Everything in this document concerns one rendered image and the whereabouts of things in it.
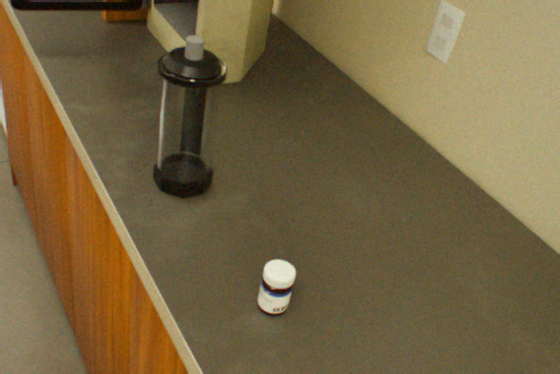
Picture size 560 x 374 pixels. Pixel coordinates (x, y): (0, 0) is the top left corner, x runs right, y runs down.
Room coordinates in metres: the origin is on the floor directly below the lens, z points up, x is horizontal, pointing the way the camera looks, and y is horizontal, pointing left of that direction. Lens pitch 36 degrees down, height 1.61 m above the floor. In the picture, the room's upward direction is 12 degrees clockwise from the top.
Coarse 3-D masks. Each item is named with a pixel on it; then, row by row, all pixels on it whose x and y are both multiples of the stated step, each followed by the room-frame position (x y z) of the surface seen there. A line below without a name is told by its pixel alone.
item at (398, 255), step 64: (0, 0) 1.56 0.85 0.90; (64, 64) 1.21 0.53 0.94; (128, 64) 1.27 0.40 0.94; (256, 64) 1.41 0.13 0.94; (320, 64) 1.49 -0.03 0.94; (64, 128) 1.02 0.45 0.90; (128, 128) 1.01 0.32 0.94; (256, 128) 1.11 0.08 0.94; (320, 128) 1.17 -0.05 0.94; (384, 128) 1.22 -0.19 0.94; (128, 192) 0.82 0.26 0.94; (256, 192) 0.90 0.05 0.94; (320, 192) 0.94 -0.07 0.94; (384, 192) 0.98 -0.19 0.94; (448, 192) 1.02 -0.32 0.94; (192, 256) 0.70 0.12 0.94; (256, 256) 0.73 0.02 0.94; (320, 256) 0.76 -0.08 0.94; (384, 256) 0.80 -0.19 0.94; (448, 256) 0.83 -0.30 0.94; (512, 256) 0.87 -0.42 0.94; (192, 320) 0.58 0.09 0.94; (256, 320) 0.60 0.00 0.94; (320, 320) 0.63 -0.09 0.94; (384, 320) 0.65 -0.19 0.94; (448, 320) 0.68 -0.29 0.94; (512, 320) 0.71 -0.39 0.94
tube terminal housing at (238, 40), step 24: (216, 0) 1.25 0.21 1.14; (240, 0) 1.28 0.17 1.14; (264, 0) 1.41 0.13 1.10; (168, 24) 1.38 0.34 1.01; (216, 24) 1.25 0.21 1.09; (240, 24) 1.29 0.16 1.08; (264, 24) 1.45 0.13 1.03; (168, 48) 1.37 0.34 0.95; (216, 48) 1.26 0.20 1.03; (240, 48) 1.29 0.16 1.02; (264, 48) 1.49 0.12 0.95; (240, 72) 1.30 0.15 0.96
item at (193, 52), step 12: (192, 36) 0.89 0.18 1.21; (180, 48) 0.90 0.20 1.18; (192, 48) 0.87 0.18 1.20; (168, 60) 0.86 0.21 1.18; (180, 60) 0.86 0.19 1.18; (192, 60) 0.87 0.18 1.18; (204, 60) 0.88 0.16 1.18; (216, 60) 0.89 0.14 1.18; (180, 72) 0.84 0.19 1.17; (192, 72) 0.85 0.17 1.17; (204, 72) 0.85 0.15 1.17; (216, 72) 0.87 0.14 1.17
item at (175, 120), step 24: (168, 72) 0.84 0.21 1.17; (168, 96) 0.85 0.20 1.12; (192, 96) 0.84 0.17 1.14; (216, 96) 0.87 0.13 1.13; (168, 120) 0.85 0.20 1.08; (192, 120) 0.84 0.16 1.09; (168, 144) 0.84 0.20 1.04; (192, 144) 0.84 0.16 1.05; (168, 168) 0.84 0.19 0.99; (192, 168) 0.84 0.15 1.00
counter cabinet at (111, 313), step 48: (0, 48) 1.82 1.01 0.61; (48, 144) 1.29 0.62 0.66; (48, 192) 1.33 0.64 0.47; (96, 192) 0.95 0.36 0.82; (48, 240) 1.37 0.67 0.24; (96, 240) 0.96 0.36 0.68; (96, 288) 0.96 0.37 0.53; (144, 288) 0.73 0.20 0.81; (96, 336) 0.97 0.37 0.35; (144, 336) 0.72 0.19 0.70
